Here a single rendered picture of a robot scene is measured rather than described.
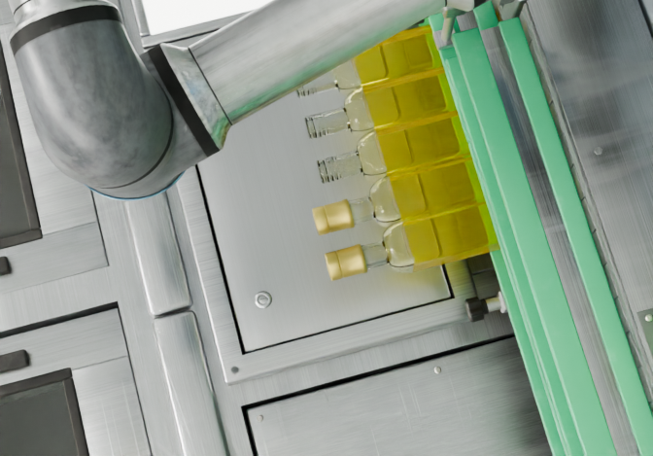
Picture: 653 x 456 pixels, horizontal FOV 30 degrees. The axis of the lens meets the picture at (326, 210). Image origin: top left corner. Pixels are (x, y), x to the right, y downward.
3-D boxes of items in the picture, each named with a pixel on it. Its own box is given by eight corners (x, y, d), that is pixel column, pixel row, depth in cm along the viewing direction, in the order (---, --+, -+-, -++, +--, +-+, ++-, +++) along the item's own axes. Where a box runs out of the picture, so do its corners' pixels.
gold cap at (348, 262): (363, 266, 147) (328, 275, 146) (358, 239, 145) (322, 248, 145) (368, 276, 143) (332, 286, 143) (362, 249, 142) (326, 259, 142)
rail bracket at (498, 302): (559, 276, 155) (458, 303, 154) (568, 264, 148) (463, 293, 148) (568, 306, 154) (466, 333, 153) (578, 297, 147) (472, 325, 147)
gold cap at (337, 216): (346, 193, 145) (310, 202, 145) (354, 219, 144) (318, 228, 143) (347, 206, 148) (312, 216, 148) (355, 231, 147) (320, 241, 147)
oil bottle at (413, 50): (489, 23, 155) (326, 65, 154) (494, 5, 150) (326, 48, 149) (501, 63, 154) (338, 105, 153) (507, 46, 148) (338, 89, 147)
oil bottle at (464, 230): (544, 192, 149) (376, 236, 148) (552, 178, 144) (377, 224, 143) (558, 234, 148) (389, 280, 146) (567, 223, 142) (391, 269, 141)
